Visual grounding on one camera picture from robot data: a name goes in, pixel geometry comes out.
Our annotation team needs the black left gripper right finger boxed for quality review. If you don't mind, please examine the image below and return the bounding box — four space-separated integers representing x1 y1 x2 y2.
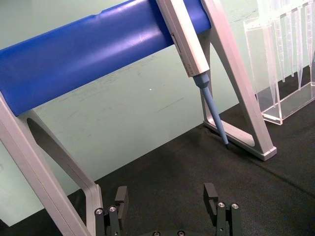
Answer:
203 183 243 236

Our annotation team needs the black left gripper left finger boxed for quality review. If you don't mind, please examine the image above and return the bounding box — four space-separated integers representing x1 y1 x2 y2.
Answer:
94 185 130 236

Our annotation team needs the clear acrylic tip rack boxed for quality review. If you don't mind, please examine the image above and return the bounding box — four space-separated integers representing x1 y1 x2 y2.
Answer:
243 0 315 126

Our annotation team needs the grey stand with blue bar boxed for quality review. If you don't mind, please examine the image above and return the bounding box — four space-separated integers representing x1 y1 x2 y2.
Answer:
0 0 278 236

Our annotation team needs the grey pipette with blue shaft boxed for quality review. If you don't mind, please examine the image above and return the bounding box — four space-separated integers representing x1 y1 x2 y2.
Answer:
155 0 232 151

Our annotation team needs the clear plastic pipette tip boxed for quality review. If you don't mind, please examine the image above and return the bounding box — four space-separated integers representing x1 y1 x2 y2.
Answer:
304 1 315 66
272 18 286 83
295 6 305 89

